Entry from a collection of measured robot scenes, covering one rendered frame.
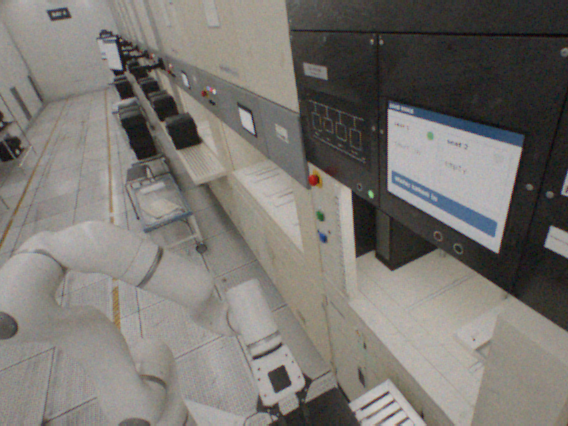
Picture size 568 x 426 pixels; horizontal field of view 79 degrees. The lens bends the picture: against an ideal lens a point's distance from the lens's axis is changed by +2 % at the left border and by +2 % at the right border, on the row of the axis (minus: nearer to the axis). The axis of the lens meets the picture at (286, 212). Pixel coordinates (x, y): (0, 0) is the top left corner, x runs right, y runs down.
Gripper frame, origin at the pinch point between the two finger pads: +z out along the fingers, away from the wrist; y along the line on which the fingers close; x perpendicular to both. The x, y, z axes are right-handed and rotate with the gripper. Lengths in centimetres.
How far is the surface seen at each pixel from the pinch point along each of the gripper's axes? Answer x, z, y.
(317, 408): 9.5, 3.8, 6.9
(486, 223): -35, -23, 39
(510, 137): -47, -33, 39
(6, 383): 200, -44, -151
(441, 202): -28, -29, 39
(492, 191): -39, -27, 39
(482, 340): 17, 13, 63
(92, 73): 1006, -933, -116
